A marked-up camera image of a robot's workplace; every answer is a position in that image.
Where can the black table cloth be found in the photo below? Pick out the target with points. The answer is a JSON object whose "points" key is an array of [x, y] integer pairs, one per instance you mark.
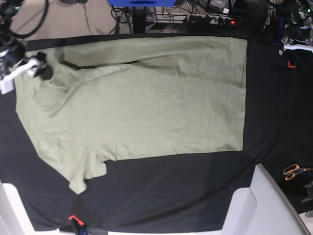
{"points": [[184, 192]]}

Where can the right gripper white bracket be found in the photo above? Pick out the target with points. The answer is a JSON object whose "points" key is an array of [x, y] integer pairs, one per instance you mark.
{"points": [[13, 63]]}

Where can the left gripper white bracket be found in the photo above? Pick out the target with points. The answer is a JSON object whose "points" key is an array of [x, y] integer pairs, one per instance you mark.
{"points": [[301, 39]]}

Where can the white chair armrest right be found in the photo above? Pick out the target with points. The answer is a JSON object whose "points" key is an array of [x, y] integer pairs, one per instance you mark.
{"points": [[262, 209]]}

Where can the white chair armrest left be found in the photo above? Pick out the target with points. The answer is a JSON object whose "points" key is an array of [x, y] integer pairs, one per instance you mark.
{"points": [[13, 217]]}

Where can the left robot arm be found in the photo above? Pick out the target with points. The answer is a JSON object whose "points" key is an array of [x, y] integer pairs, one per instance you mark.
{"points": [[301, 16]]}

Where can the white chair armrest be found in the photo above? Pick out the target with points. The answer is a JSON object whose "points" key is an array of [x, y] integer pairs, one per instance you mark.
{"points": [[262, 209], [13, 217]]}

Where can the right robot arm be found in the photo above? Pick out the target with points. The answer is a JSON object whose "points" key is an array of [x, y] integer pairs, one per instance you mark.
{"points": [[8, 9]]}

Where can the blue plastic box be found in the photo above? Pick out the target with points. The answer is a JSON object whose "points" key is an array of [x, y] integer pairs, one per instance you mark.
{"points": [[133, 3]]}

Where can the red black clamp front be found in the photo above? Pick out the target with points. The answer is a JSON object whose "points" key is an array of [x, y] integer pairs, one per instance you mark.
{"points": [[78, 226]]}

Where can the light green T-shirt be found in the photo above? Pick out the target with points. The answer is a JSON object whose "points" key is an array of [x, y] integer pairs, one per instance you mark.
{"points": [[134, 98]]}

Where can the red black clamp right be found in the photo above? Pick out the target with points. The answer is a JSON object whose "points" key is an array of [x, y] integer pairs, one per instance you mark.
{"points": [[292, 60]]}

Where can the red black clamp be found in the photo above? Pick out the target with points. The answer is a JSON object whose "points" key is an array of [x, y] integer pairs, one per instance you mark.
{"points": [[292, 60], [78, 226]]}

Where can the orange handled scissors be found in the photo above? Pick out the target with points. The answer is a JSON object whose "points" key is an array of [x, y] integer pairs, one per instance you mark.
{"points": [[293, 170]]}

